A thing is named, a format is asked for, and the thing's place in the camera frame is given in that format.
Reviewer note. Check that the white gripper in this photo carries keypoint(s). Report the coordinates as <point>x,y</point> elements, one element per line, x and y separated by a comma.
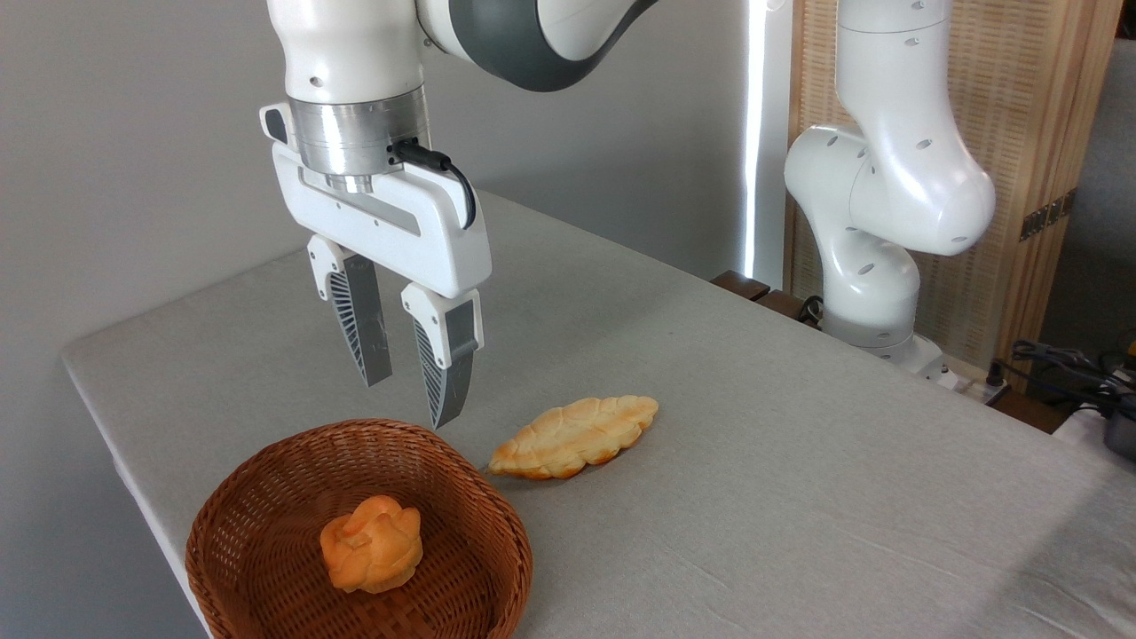
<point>426,235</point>

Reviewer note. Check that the white power strip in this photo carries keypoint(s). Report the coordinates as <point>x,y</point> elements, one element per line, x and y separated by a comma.
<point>972,388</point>

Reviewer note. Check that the dark wooden furniture piece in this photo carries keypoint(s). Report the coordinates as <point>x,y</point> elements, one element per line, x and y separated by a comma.
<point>741,284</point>

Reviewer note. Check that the wooden bamboo folding screen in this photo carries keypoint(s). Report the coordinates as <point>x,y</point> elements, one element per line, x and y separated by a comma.
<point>1021,89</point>

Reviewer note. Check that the long leaf-shaped bread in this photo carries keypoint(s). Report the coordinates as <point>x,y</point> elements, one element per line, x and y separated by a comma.
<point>572,437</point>

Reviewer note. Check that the brown wicker basket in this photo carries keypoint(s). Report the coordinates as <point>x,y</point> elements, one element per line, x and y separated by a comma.
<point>257,541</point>

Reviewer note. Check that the round knotted bread bun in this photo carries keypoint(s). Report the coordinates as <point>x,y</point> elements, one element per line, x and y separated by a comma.
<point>373,546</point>

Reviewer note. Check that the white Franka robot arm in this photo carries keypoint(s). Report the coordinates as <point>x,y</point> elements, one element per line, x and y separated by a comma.
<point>355,53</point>

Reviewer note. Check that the white box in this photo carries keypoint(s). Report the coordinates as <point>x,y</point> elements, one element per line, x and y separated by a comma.
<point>1078,426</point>

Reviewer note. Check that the grey tablecloth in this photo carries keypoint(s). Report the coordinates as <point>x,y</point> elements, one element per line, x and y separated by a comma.
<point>754,497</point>

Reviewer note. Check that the metal screen hinge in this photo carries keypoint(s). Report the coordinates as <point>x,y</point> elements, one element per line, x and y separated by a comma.
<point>1047,215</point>

